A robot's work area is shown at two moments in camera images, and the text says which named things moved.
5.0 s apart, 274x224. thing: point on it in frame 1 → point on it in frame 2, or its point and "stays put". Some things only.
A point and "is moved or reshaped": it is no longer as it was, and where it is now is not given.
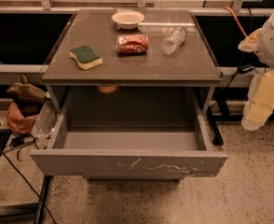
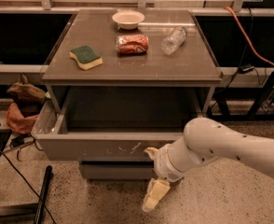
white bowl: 128,20 stays put
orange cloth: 18,122 stays put
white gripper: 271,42 → 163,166
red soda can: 131,44 stays put
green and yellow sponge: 85,57 stays put
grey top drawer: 130,133 is moved or reshaped
